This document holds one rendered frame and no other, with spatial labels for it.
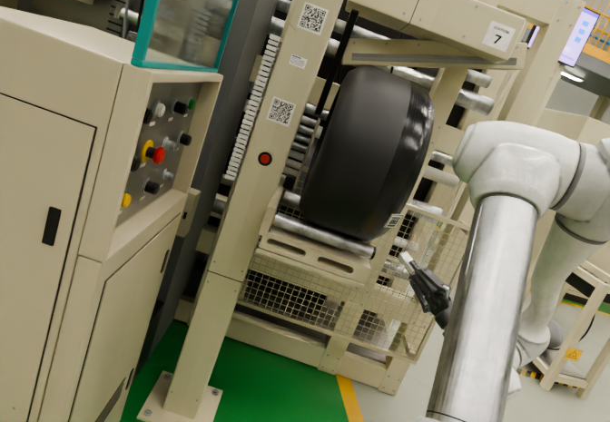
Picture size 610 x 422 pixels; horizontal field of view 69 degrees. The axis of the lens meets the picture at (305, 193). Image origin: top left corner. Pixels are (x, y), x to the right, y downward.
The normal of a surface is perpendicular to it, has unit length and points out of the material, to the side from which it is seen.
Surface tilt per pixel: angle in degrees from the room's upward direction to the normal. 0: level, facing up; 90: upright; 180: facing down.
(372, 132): 68
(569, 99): 90
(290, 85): 90
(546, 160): 57
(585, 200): 113
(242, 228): 90
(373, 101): 49
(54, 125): 90
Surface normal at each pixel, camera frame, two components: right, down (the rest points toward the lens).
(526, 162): -0.08, -0.41
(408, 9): -0.04, 0.25
